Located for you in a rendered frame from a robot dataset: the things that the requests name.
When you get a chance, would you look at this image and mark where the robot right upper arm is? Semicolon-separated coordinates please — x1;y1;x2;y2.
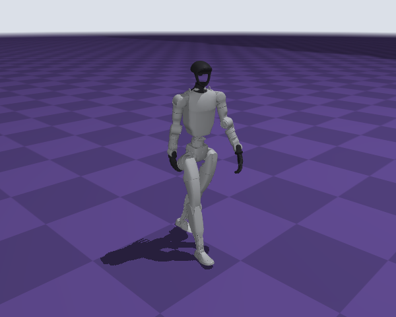
172;93;189;135

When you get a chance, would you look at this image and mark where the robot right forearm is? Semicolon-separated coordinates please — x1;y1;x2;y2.
167;125;180;156

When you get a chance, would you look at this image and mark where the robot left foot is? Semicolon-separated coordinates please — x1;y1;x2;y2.
175;218;192;233

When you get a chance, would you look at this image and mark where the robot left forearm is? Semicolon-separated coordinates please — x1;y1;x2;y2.
225;124;242;152

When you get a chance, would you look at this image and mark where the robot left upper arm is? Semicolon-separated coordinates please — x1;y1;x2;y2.
215;91;233;129

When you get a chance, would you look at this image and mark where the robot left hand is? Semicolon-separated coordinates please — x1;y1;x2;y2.
235;145;243;174

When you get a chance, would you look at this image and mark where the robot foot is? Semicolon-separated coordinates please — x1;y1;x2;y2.
175;218;192;233
194;250;215;265

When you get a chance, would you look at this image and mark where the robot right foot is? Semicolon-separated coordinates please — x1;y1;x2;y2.
194;250;215;265

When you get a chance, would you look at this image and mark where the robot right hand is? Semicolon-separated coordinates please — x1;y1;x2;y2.
168;151;182;172

